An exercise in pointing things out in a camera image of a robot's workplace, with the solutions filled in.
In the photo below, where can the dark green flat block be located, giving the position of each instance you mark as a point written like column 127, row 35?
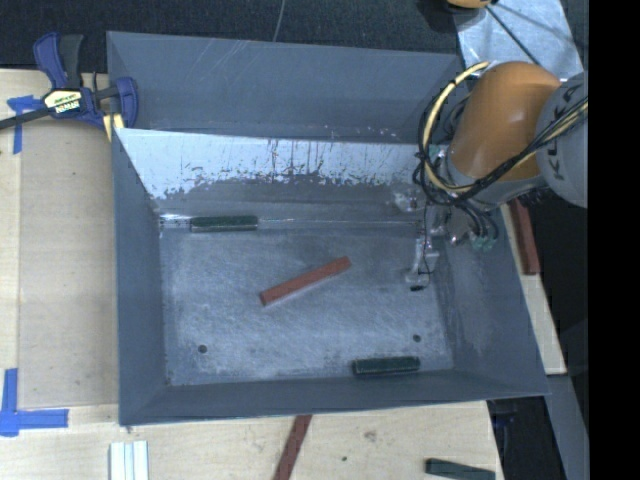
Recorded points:
column 386, row 366
column 457, row 469
column 224, row 223

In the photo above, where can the grey metal bin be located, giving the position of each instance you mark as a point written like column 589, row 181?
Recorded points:
column 300, row 318

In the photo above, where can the pale wood flat board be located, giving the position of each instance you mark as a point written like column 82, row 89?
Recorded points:
column 65, row 268

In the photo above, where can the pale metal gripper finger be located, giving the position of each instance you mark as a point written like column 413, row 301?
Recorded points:
column 416, row 263
column 406, row 201

